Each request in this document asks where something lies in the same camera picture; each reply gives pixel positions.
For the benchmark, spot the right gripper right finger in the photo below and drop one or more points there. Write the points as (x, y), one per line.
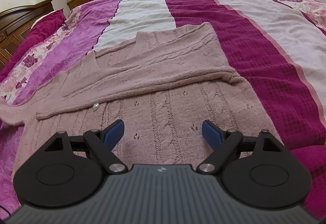
(258, 171)

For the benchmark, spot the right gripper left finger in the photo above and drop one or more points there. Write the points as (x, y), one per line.
(67, 170)

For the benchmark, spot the pink knitted cardigan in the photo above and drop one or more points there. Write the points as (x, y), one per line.
(163, 85)

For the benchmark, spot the pink purple floral bedspread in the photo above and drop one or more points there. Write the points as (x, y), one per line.
(278, 46)

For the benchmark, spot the wooden headboard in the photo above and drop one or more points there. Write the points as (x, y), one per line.
(15, 24)

